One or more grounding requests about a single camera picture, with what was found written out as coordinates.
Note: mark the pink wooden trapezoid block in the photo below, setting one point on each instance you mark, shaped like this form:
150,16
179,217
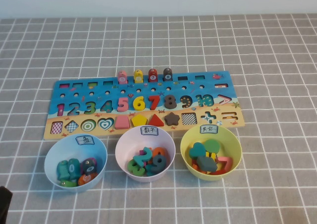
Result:
121,123

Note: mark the grey and black left arm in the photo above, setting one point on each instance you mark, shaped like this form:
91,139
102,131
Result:
5,206

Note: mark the paper label on pink bowl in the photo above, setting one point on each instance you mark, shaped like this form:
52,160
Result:
149,131

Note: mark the light pink plastic bowl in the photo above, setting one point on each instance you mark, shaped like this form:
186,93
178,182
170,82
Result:
128,142

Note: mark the colourful wooden puzzle board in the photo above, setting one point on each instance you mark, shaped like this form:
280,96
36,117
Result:
111,89

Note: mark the paper label on yellow bowl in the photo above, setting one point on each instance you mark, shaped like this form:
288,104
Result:
208,129

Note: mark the orange wooden sign piece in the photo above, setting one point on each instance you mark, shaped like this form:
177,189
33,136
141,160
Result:
195,165

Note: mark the yellow wooden sign piece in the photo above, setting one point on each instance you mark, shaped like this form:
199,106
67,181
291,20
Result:
210,155

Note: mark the paper label on blue bowl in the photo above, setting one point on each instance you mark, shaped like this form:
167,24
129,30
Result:
85,140

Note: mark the yellow-green plastic bowl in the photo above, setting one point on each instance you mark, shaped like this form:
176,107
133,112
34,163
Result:
230,144

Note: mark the red wooden sign piece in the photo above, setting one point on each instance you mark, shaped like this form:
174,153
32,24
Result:
219,172

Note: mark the light blue plastic bowl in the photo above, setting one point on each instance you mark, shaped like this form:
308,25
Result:
64,147

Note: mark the red wooden number seven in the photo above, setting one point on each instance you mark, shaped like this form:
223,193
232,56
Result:
154,101

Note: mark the brown wooden number eight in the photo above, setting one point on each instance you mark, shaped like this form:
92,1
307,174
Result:
170,104

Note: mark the red wooden triangle block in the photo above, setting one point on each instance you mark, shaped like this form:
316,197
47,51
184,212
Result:
156,121

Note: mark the brown wooden star block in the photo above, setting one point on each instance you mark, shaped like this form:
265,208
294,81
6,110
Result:
172,118

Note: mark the yellow wooden number six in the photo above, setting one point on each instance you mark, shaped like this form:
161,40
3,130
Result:
138,106

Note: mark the yellow wooden pentagon block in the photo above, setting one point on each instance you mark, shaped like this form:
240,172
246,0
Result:
139,121

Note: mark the red fish peg seven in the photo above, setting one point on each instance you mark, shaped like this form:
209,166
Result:
152,76

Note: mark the brown fish peg eight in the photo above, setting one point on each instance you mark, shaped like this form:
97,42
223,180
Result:
167,75

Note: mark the yellow fish peg six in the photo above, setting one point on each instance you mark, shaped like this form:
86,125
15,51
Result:
138,77

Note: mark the pink wooden number five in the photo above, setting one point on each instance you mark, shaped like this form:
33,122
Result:
123,107

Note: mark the pink fish peg five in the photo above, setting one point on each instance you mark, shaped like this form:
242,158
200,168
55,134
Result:
122,78

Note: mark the orange wooden number zero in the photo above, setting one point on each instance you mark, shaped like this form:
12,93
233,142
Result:
158,151

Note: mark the purple wooden number one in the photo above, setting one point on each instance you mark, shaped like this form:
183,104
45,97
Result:
141,152

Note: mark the teal wooden number two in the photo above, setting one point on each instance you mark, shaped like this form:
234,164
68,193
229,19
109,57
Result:
141,158

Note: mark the teal wooden heart block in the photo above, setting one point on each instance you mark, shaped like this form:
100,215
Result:
197,150

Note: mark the dark teal wooden number nine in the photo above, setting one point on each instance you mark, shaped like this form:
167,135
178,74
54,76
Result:
156,168

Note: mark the green wooden circle block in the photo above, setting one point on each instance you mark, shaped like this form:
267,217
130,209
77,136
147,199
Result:
213,146

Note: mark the green wooden number three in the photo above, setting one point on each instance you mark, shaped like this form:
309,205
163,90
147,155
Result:
135,170

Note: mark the dark grey wooden diamond block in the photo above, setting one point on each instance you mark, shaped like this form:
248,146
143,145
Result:
207,164

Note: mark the purple wooden fish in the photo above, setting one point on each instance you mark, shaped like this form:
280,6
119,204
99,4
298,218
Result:
92,160

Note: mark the pink wooden greater-than sign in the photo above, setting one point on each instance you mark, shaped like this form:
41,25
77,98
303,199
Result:
226,160

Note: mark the dark grey wooden fish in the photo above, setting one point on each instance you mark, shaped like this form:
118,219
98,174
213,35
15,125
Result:
88,167

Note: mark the orange wooden fish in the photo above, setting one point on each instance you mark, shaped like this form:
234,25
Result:
87,179

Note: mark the teal wooden fish number four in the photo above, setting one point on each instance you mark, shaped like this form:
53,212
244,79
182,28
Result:
73,169

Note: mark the teal striped wooden fish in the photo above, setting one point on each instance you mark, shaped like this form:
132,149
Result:
62,170

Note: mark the green wooden fish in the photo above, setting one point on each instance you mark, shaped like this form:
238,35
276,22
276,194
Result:
67,183

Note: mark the grey checked tablecloth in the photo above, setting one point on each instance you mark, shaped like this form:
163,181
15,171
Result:
272,60

